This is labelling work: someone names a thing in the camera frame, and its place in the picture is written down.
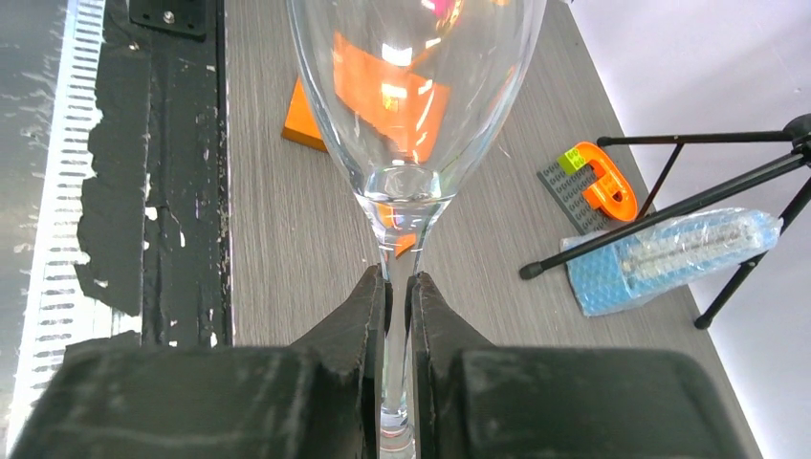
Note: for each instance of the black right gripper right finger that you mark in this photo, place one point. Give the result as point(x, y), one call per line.
point(474, 399)

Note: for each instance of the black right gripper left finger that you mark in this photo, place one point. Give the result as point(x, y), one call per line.
point(317, 397)

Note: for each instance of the clear wine glass back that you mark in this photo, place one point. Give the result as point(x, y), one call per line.
point(481, 50)

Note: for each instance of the gold wire wine glass rack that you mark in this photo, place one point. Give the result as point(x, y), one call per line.
point(304, 120)

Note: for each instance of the grey building plate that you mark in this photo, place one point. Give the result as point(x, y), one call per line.
point(566, 179)

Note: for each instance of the black music stand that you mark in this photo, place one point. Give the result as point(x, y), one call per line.
point(797, 132)

